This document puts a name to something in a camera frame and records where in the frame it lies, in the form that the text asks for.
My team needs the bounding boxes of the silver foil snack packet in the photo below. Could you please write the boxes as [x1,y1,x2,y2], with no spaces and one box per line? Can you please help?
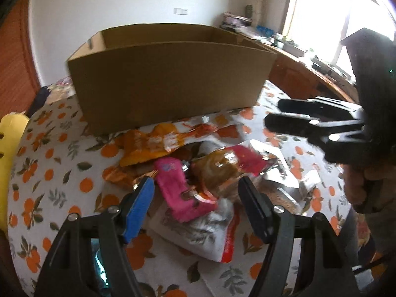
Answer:
[247,139,323,215]

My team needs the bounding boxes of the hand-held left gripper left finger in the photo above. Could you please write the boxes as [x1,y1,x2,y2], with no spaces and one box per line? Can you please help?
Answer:
[34,176,156,297]

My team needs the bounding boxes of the person's right forearm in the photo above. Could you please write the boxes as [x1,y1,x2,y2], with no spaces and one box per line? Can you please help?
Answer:
[339,207,396,285]

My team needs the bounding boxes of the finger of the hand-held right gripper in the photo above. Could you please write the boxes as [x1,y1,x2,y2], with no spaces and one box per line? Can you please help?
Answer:
[277,97,364,121]
[264,113,366,164]

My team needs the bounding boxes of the floral blanket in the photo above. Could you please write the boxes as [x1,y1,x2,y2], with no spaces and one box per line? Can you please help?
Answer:
[46,76,76,100]

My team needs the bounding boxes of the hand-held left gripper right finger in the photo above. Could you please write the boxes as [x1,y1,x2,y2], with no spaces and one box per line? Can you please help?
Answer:
[237,176,363,297]

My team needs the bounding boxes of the brown cardboard box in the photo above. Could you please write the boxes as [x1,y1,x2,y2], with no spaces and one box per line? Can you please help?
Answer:
[66,23,278,136]

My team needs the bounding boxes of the person's right hand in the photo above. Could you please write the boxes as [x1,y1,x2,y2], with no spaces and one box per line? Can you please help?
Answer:
[343,163,372,215]

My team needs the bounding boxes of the yellow pillow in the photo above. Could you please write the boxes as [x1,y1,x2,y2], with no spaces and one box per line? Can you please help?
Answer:
[0,111,30,236]

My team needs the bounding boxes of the wooden slatted door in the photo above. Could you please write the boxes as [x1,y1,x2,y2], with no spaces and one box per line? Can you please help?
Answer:
[0,0,41,121]

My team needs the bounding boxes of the copper foil snack packet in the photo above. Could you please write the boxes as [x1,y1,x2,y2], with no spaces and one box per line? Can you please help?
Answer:
[103,163,159,190]

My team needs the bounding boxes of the orange snack packet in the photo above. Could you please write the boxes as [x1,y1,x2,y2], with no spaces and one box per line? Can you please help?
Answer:
[119,123,192,168]

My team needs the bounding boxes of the dark cloth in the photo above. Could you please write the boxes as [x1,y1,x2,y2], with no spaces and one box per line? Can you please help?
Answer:
[26,85,52,117]

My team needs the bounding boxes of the pink snack packet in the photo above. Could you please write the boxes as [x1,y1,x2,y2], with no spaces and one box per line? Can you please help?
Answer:
[154,157,219,223]

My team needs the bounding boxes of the white orange-print snack packet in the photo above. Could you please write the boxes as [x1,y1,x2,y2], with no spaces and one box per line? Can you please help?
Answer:
[167,120,247,154]

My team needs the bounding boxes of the orange fruit print tablecloth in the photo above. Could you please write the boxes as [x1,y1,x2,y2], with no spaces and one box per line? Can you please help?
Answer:
[6,77,372,297]

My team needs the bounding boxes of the white snack packet red edge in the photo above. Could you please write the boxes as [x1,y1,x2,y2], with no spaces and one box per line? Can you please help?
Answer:
[151,192,246,264]

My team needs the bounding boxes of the stack of books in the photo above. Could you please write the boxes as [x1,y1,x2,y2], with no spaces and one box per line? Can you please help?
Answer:
[221,12,255,30]

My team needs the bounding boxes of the wooden desk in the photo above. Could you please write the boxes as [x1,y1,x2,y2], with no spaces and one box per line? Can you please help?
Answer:
[235,27,360,103]

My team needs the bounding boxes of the clear brown snack packet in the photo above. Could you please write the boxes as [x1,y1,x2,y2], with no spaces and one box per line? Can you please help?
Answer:
[189,145,268,199]

